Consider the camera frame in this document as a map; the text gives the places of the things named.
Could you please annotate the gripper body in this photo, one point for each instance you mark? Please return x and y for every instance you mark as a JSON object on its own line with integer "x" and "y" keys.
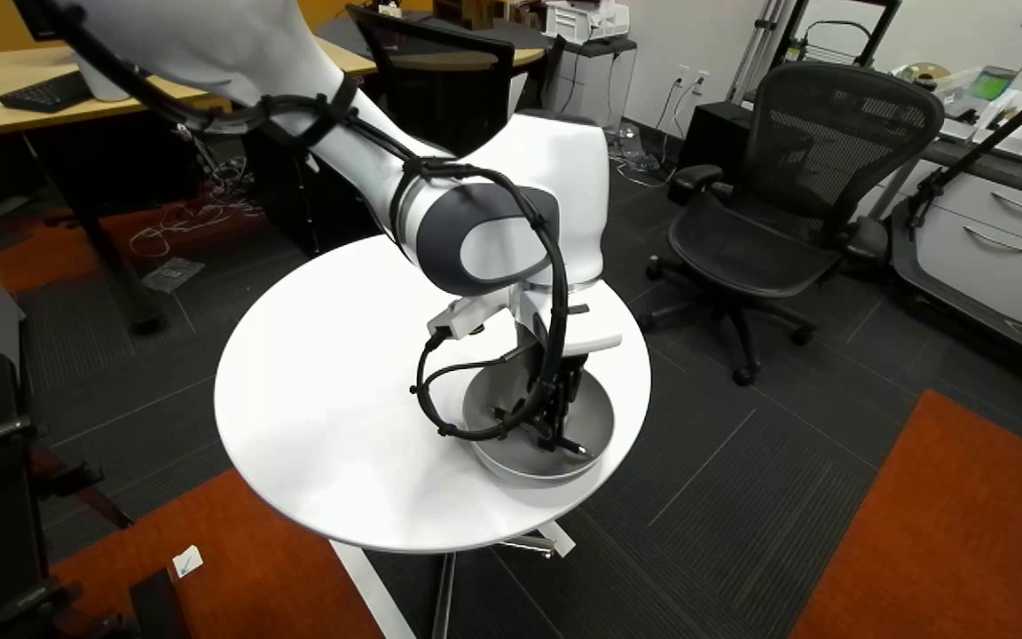
{"x": 571, "y": 371}

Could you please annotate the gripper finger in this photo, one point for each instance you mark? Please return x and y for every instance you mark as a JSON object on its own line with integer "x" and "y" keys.
{"x": 572, "y": 410}
{"x": 547, "y": 419}

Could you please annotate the black pen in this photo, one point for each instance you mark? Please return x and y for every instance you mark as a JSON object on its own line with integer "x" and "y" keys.
{"x": 580, "y": 447}

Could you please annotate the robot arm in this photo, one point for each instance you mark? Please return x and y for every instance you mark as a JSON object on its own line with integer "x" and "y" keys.
{"x": 511, "y": 177}

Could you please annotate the grey metal bowl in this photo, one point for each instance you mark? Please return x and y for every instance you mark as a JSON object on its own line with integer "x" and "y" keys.
{"x": 511, "y": 461}

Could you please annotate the black mesh office chair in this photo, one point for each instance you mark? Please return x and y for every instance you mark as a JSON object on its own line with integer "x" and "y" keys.
{"x": 742, "y": 240}

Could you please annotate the black computer tower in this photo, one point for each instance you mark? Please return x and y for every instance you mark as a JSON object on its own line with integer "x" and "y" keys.
{"x": 713, "y": 142}

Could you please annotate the grey cabinet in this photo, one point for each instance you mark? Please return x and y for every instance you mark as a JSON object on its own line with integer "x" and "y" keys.
{"x": 595, "y": 84}

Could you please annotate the round wooden table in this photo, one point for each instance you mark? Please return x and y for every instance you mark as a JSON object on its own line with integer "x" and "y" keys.
{"x": 475, "y": 58}

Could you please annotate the white printer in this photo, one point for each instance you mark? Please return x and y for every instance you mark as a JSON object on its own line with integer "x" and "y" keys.
{"x": 586, "y": 19}

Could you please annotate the metal ladder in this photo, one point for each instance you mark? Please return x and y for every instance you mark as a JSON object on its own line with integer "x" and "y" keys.
{"x": 755, "y": 49}

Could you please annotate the white paper note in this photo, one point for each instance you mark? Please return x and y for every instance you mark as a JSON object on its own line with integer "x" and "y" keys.
{"x": 187, "y": 562}

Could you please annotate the white drawer cabinet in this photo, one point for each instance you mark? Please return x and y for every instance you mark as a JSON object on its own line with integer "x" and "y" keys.
{"x": 999, "y": 248}

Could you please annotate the stand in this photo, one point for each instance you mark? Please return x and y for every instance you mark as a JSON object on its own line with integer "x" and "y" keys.
{"x": 981, "y": 146}

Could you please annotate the white cup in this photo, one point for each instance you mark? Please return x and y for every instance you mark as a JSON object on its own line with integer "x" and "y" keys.
{"x": 103, "y": 84}

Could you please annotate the black keyboard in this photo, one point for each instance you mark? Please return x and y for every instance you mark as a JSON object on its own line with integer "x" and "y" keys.
{"x": 48, "y": 92}

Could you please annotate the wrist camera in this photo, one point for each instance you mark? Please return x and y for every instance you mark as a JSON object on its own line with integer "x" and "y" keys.
{"x": 468, "y": 317}

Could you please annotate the wall socket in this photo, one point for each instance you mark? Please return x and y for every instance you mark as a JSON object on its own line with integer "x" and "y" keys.
{"x": 691, "y": 78}

